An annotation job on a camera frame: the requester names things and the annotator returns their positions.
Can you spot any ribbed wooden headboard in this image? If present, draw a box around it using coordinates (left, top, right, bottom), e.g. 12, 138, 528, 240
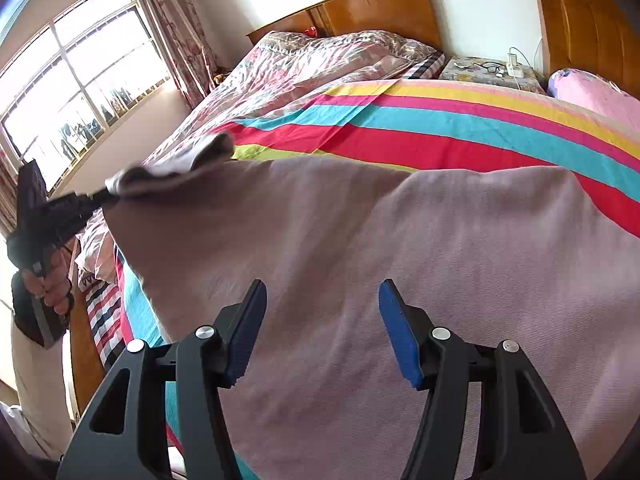
529, 0, 640, 92

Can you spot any person's left forearm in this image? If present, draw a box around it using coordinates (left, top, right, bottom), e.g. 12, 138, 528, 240
9, 320, 76, 461

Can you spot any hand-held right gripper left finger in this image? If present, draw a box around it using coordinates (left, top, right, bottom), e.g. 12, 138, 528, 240
55, 279, 268, 480

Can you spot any nightstand with floral cover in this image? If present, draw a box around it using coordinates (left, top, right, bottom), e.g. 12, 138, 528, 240
440, 55, 547, 95

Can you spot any striped bed sheet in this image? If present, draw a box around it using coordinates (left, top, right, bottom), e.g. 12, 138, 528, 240
115, 79, 640, 480

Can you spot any mauve sweatshirt garment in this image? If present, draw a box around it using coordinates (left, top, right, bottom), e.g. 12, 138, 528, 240
102, 130, 640, 480

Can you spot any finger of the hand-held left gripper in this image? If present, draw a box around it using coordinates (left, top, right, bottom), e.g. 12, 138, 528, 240
75, 186, 122, 211

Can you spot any window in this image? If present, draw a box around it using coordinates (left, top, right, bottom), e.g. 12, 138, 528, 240
0, 0, 173, 196

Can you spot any pink floral curtain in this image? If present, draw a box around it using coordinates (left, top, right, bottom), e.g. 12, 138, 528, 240
0, 147, 21, 233
122, 0, 223, 108

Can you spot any wooden bed frame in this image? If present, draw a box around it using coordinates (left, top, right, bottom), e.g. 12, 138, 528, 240
66, 237, 107, 413

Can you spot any flat wooden headboard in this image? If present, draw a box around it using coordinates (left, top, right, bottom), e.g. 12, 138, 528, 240
246, 0, 442, 50

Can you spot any pink floral pillow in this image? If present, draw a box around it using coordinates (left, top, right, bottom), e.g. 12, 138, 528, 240
547, 69, 640, 132

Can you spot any person's left hand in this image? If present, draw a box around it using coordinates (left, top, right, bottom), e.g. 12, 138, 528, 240
22, 250, 76, 316

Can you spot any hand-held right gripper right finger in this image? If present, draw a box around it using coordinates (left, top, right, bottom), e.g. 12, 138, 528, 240
378, 279, 588, 480

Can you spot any floral quilt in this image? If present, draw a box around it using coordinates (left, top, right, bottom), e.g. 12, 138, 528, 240
75, 30, 443, 286

